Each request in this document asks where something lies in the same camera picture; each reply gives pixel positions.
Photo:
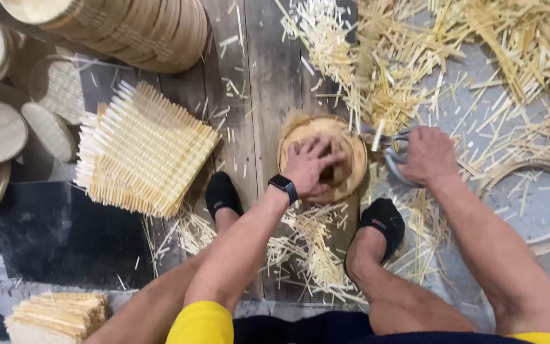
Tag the person's right hand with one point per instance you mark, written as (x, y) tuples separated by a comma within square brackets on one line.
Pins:
[(430, 155)]

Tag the person's left hand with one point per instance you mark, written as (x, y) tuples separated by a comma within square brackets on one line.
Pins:
[(308, 174)]

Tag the person's right fingers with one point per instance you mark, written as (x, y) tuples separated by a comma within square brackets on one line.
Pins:
[(401, 145)]

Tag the grey metal shears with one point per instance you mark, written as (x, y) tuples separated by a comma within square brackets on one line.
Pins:
[(392, 160)]

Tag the round woven bamboo tray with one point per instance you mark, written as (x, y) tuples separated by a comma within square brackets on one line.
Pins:
[(351, 157)]

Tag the person's right black slipper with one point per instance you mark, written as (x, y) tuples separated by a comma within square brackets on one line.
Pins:
[(384, 222)]

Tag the person's black slipper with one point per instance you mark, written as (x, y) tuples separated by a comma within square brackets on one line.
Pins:
[(384, 222), (221, 193)]

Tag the heap of bamboo offcuts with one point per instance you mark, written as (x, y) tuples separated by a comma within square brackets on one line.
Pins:
[(399, 67)]

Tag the black smartwatch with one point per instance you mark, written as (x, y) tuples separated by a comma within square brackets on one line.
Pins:
[(284, 185)]

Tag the person's right leg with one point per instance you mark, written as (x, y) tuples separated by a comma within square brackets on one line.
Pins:
[(394, 296)]

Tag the person's leg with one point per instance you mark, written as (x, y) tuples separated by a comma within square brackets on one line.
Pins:
[(160, 306), (394, 296)]

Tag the person's left black slipper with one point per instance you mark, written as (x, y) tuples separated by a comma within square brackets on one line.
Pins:
[(221, 193)]

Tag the dark blue shorts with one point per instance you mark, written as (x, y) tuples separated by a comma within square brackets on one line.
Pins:
[(303, 330)]

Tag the stack of square woven mats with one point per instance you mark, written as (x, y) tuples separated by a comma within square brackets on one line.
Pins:
[(146, 153)]

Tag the yellow shirt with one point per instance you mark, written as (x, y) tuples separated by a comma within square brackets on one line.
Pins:
[(201, 325)]

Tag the person's left leg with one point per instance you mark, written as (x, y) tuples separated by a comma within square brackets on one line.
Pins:
[(160, 306)]

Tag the tall stack of round lids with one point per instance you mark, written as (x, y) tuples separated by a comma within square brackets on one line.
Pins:
[(122, 28)]

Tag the black floor mat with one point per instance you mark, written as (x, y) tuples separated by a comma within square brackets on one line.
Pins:
[(65, 239)]

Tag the bundle of woven bamboo sheets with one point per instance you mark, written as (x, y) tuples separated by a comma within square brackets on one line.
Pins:
[(55, 317)]

